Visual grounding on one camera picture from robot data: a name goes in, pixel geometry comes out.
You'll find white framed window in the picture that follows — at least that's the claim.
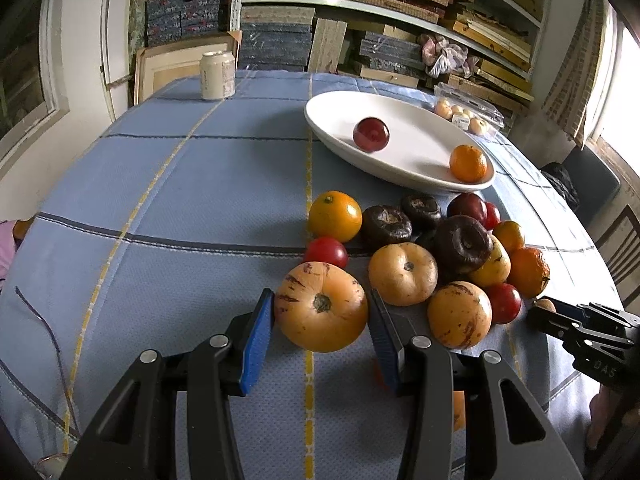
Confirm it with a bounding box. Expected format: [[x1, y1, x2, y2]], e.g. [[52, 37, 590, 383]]
[[0, 0, 68, 171]]

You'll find cardboard box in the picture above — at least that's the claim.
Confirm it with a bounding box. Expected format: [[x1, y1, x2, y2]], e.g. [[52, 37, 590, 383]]
[[134, 30, 243, 106]]

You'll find bumpy orange tangerine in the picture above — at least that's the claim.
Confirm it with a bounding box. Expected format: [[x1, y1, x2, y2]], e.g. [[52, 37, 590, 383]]
[[506, 247, 551, 299]]

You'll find white drink can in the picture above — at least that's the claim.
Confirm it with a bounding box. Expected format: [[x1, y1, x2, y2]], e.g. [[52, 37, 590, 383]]
[[200, 51, 236, 101]]

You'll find person's right hand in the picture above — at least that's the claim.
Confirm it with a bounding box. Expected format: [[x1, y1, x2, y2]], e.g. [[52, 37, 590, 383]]
[[590, 387, 621, 453]]

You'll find dark red plum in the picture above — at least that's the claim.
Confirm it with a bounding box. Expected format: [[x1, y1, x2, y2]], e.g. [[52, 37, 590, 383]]
[[446, 192, 488, 226], [352, 117, 390, 153]]

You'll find tan leaning board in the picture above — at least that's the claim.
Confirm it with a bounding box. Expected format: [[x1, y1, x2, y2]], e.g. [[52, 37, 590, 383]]
[[307, 17, 348, 74]]

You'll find pile of small pale fruits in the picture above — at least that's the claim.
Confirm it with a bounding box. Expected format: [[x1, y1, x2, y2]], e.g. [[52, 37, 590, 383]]
[[434, 100, 491, 136]]

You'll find yellow orange citrus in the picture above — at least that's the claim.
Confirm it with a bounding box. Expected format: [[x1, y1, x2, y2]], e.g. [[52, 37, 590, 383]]
[[492, 220, 526, 255], [307, 190, 363, 244]]

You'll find stack of yellow wooden boards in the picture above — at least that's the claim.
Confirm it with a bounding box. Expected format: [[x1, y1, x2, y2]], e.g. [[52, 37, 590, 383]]
[[440, 7, 536, 106]]

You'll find dark grey chair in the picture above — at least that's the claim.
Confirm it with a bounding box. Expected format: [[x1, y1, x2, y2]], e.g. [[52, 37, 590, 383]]
[[562, 147, 621, 226]]

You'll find purple plastic bag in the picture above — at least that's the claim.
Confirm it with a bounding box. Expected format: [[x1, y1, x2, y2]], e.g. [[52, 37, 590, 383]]
[[0, 220, 22, 281]]

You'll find dark brown wrinkled fruit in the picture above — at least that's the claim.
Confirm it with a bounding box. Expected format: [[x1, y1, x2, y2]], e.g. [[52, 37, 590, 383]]
[[400, 194, 443, 233], [433, 215, 493, 276], [361, 205, 414, 253]]

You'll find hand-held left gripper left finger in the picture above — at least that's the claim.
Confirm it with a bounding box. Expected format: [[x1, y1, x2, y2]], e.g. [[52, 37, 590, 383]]
[[60, 287, 276, 480]]

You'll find white metal shelf rack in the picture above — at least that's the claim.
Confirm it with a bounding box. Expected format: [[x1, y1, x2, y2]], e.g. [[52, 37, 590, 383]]
[[230, 0, 551, 111]]

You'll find pink plastic bag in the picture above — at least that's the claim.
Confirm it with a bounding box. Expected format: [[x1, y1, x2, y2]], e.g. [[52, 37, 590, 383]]
[[420, 34, 471, 78]]

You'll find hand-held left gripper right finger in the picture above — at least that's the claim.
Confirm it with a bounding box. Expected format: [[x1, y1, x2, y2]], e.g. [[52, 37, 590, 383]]
[[367, 287, 583, 480]]

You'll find stack of dark grey mats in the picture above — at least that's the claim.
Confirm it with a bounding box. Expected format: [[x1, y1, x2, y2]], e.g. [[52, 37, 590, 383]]
[[359, 31, 427, 73]]

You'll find black jacket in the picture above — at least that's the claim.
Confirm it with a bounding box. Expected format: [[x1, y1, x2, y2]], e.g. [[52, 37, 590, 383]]
[[540, 162, 581, 211]]

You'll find white oval bowl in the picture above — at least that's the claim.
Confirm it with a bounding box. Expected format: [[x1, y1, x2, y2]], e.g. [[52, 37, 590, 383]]
[[304, 91, 497, 194]]

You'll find stack of dark blue mats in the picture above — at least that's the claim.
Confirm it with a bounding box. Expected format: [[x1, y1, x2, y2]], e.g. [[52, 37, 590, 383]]
[[239, 20, 315, 72], [145, 0, 223, 47]]

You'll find beige patterned curtain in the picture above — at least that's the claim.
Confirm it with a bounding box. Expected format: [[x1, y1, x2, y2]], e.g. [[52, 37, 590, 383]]
[[542, 0, 618, 146]]

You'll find clear plastic clamshell box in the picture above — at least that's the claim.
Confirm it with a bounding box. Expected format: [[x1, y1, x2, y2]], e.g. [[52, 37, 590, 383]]
[[433, 82, 506, 138]]

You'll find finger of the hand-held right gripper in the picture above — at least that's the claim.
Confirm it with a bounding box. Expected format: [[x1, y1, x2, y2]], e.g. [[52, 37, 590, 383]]
[[526, 306, 635, 351], [554, 300, 640, 331]]

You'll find yellow pepino melon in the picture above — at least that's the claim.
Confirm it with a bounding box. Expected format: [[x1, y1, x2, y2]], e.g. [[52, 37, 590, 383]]
[[467, 234, 512, 288]]

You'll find white door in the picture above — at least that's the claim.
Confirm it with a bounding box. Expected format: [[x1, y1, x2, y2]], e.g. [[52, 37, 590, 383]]
[[100, 0, 137, 108]]

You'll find wooden chair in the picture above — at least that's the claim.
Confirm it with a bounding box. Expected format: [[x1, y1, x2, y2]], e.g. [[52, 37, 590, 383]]
[[595, 205, 640, 306]]

